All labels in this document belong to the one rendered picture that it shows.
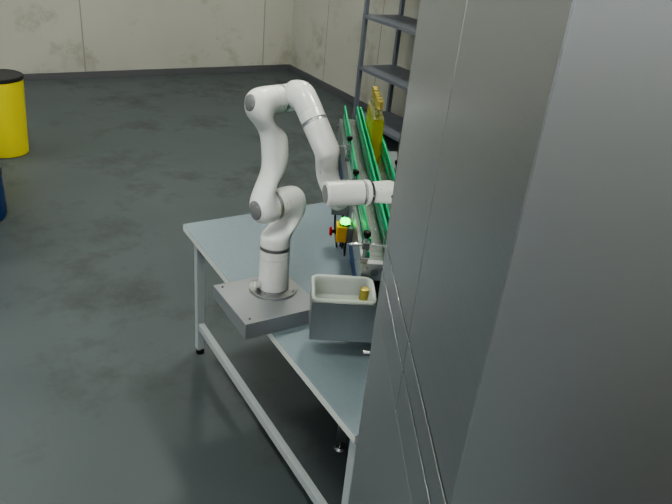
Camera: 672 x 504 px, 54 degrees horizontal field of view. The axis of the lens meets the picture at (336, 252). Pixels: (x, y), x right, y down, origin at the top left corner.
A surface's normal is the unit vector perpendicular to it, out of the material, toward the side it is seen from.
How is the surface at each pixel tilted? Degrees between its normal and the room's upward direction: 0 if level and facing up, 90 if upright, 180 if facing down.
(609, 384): 90
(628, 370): 90
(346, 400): 0
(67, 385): 0
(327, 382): 0
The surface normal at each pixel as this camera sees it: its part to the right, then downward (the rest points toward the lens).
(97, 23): 0.51, 0.45
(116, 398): 0.09, -0.88
